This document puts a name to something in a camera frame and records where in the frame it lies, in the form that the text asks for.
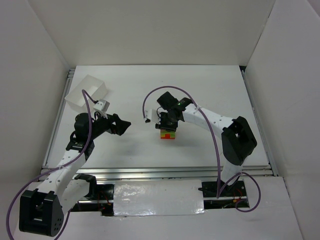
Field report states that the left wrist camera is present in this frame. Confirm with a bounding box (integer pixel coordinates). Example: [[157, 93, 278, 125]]
[[93, 99, 110, 119]]

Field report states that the aluminium rail frame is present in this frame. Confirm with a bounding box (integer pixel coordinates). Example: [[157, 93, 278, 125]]
[[37, 65, 280, 181]]

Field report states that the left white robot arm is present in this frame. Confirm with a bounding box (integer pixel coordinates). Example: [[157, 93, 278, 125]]
[[19, 112, 131, 237]]

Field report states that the shiny white tape sheet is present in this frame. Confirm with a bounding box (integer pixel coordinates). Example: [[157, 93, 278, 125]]
[[113, 179, 205, 217]]

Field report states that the white plastic bin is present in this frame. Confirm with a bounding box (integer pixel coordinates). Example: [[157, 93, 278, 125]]
[[64, 74, 109, 113]]

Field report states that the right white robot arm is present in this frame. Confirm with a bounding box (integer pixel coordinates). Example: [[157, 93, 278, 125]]
[[156, 91, 258, 196]]

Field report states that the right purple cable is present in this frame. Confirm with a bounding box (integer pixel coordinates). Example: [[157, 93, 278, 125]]
[[142, 86, 262, 213]]

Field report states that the red rectangular wood block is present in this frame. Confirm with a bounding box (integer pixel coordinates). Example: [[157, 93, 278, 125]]
[[160, 134, 176, 140]]

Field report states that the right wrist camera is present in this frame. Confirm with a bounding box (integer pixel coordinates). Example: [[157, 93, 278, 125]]
[[144, 109, 161, 125]]

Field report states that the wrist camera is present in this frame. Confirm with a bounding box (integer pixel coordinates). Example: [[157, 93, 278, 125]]
[[144, 109, 161, 125], [93, 99, 110, 119]]

